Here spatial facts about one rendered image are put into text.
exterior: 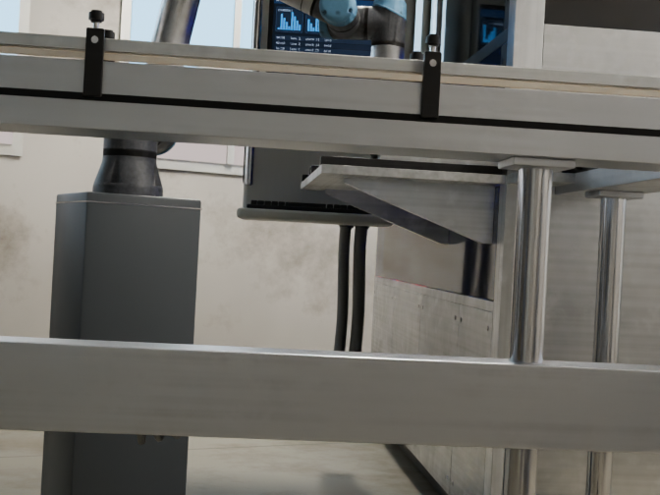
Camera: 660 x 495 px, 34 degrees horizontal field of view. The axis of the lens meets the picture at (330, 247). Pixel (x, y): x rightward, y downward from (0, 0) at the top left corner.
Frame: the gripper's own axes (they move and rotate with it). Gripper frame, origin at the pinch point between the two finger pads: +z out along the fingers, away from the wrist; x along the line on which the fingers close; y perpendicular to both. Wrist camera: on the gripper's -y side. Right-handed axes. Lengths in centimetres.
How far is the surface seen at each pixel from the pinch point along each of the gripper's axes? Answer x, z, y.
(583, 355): -12, 41, 47
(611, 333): -34, 35, 45
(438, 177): -10.9, 4.8, 13.4
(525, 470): -91, 52, 14
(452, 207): -2.4, 10.7, 18.5
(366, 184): -2.4, 6.7, -1.1
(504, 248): -12.3, 19.4, 28.4
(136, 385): -92, 42, -42
